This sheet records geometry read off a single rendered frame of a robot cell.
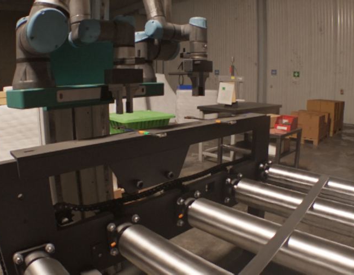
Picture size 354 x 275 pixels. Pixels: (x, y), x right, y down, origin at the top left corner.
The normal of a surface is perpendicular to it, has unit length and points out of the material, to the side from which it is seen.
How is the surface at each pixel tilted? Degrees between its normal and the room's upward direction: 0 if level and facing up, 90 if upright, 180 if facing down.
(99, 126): 90
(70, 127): 90
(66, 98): 90
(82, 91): 90
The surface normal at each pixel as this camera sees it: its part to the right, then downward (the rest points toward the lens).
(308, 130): -0.68, 0.15
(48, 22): 0.62, 0.28
